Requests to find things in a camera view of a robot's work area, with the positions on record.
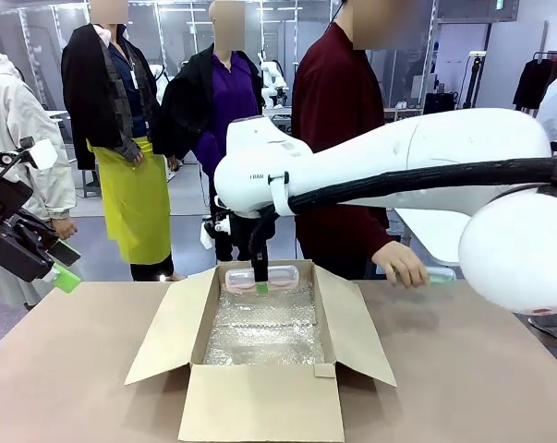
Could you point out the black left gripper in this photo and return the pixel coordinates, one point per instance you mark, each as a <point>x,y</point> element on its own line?
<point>1,194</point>

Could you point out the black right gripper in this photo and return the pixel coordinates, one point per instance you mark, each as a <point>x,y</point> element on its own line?
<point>259,233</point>

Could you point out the pink glasses case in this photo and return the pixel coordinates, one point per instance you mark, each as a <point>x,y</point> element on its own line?
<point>282,277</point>

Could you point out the large cardboard box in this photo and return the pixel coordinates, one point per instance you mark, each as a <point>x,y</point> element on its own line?
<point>259,406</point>

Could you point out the mint green glasses case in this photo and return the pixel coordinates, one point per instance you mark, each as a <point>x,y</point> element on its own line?
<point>442,276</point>

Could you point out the small white background robot arm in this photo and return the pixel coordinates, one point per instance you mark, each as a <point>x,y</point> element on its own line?
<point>271,74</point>

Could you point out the person's left forearm maroon sleeve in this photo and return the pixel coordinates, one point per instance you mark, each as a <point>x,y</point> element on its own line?
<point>370,231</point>

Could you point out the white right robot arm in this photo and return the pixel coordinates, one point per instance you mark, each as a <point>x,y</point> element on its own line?
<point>444,138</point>

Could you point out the person's left hand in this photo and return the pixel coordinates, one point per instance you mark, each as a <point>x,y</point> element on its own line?
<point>400,263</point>

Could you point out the clear bubble wrap sheet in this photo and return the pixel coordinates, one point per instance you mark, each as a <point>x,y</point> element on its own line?
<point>264,332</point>

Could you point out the mannequin with yellow apron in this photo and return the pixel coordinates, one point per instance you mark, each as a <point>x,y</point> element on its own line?
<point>130,184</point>

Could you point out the person in beige coat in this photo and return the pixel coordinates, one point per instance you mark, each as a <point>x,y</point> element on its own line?
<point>10,115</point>

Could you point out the workbench with electronics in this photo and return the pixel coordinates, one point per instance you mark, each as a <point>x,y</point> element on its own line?
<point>278,113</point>

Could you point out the mannequin with purple shirt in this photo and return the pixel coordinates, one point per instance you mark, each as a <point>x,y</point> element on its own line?
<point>222,101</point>

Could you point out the person in maroon sweater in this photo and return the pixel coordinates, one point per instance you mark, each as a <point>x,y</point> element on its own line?
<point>333,92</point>

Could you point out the white shoe shelf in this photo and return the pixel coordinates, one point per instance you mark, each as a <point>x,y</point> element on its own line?
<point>403,111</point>

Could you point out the black bags pile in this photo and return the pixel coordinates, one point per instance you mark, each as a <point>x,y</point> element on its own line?
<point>439,102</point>

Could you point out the black tripod light stand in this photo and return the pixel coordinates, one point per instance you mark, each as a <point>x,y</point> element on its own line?
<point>472,83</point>

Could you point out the clothes rack with dark garments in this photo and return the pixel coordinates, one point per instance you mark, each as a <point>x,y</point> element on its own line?
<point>536,83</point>

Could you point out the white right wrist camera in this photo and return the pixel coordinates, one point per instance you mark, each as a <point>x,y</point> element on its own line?
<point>213,235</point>

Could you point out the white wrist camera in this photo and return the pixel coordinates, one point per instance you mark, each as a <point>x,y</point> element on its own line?
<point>213,235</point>
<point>42,154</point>

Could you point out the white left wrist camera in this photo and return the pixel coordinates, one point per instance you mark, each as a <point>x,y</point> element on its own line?
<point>42,154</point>

